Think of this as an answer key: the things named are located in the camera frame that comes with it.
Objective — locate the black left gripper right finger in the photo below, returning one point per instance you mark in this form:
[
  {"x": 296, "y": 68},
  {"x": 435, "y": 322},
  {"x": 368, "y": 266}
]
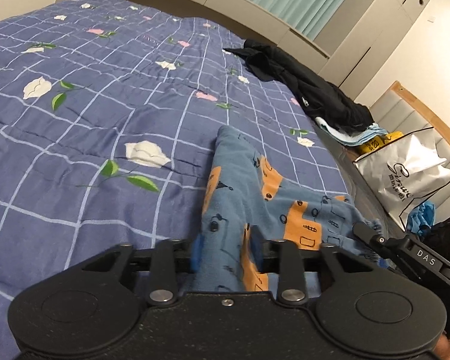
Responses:
[{"x": 265, "y": 252}]

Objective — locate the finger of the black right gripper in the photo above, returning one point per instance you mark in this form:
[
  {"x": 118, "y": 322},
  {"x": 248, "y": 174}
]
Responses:
[{"x": 368, "y": 236}]

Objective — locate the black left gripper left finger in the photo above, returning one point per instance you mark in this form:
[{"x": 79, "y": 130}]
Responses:
[{"x": 187, "y": 255}]

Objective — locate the blue orange patterned pants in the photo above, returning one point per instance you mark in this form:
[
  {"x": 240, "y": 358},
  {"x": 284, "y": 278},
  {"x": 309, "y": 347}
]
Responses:
[{"x": 245, "y": 190}]

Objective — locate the grey quilted mattress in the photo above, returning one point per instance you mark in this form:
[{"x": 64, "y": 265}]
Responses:
[{"x": 363, "y": 198}]

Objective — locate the blue plastic bag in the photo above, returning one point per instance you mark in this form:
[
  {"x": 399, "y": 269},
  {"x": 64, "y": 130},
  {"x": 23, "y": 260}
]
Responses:
[{"x": 421, "y": 219}]

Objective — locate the white paper shopping bag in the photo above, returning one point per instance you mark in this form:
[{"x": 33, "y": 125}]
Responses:
[{"x": 405, "y": 173}]

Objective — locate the yellow box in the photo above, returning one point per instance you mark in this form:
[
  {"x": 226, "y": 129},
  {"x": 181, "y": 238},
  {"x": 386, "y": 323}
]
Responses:
[{"x": 378, "y": 142}]

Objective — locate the light blue folded towel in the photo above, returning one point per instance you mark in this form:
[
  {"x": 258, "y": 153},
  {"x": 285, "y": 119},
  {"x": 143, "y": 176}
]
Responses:
[{"x": 351, "y": 139}]

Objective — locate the wooden padded headboard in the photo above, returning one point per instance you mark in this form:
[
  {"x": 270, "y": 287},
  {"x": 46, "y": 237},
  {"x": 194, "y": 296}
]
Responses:
[{"x": 400, "y": 110}]

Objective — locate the black garment pile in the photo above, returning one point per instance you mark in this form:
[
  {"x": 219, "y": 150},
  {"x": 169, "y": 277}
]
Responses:
[{"x": 316, "y": 96}]

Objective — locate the purple checked floral bedspread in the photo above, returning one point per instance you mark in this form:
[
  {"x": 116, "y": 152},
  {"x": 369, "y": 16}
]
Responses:
[{"x": 109, "y": 112}]

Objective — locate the beige window bench cabinet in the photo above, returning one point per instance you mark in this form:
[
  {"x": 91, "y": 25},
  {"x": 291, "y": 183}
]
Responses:
[{"x": 350, "y": 49}]

